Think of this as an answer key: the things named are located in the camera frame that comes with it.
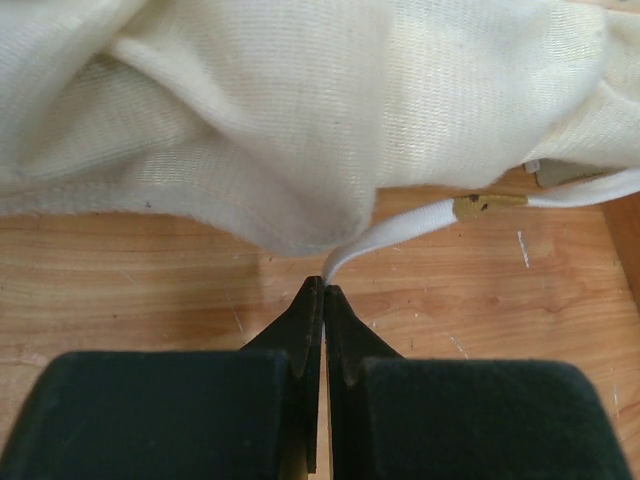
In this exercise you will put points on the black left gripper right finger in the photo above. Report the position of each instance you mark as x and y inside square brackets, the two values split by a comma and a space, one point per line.
[397, 418]

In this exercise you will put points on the large bear print cushion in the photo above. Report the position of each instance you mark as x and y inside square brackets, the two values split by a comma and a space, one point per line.
[318, 126]

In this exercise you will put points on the wooden striped pet bed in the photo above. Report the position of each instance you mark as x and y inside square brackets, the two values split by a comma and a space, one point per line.
[620, 220]

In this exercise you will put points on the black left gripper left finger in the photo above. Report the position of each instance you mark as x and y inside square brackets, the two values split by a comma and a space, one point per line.
[251, 413]

